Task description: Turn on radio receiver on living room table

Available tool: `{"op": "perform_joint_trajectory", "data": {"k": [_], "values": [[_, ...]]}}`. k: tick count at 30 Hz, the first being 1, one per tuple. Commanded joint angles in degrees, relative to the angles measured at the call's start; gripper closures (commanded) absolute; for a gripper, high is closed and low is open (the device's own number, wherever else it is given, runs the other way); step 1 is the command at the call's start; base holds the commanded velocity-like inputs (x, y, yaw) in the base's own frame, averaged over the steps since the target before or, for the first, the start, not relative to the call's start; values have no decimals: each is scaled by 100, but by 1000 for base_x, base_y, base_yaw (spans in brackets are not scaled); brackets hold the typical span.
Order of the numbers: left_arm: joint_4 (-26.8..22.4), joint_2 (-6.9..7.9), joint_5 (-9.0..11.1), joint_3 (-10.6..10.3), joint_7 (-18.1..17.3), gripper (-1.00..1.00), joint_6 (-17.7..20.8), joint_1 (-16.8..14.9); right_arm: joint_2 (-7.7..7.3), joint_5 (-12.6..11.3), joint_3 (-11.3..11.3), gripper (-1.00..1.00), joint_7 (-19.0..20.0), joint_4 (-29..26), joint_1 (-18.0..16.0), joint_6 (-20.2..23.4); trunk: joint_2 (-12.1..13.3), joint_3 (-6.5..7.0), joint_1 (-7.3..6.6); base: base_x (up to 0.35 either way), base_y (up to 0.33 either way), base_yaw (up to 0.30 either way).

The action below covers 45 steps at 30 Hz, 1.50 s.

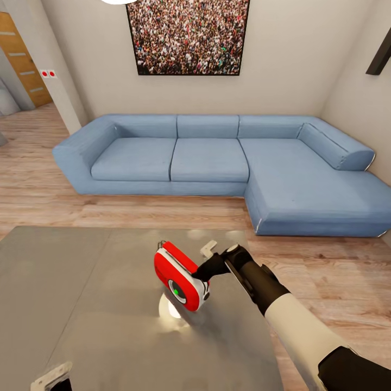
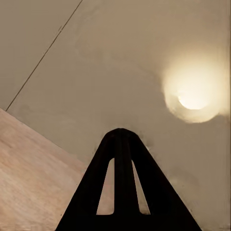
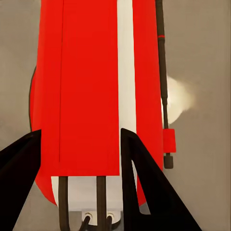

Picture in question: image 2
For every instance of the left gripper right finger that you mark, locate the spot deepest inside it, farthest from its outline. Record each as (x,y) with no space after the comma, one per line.
(167,210)

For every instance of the coffee table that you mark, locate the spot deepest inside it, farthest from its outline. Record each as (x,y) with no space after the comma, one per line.
(74,70)

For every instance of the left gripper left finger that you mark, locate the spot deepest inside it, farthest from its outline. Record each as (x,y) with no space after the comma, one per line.
(80,214)

